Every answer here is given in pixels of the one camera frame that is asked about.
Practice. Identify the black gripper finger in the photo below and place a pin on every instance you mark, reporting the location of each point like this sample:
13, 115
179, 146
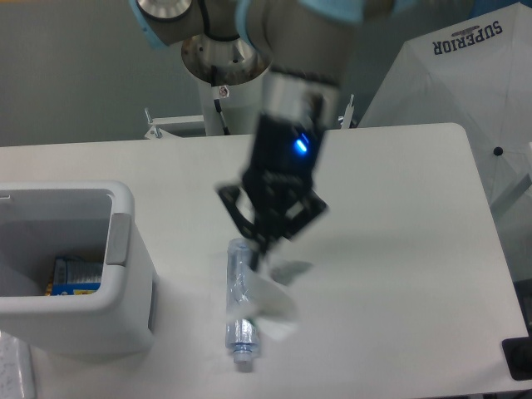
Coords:
260, 242
302, 214

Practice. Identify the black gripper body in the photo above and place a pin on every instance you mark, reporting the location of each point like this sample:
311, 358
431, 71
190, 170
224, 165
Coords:
280, 171

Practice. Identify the clear plastic wrapper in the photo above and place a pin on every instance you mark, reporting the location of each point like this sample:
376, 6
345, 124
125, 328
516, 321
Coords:
269, 303

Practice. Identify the crushed clear plastic bottle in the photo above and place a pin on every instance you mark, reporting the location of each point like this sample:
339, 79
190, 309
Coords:
242, 341

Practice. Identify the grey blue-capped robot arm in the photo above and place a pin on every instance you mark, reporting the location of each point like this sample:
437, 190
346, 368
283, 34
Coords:
301, 49

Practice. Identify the white trash can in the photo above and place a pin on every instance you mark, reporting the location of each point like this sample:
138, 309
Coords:
93, 220

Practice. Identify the blue yellow snack package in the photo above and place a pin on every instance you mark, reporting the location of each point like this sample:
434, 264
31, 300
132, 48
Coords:
73, 275

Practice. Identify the white superior umbrella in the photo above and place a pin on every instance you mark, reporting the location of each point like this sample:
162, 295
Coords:
476, 74

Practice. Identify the black device at table edge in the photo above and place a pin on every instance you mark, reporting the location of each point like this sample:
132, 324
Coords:
517, 352

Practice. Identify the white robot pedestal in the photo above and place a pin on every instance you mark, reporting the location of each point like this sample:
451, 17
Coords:
226, 91

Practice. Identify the white metal base bracket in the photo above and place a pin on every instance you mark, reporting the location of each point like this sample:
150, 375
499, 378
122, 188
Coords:
194, 126

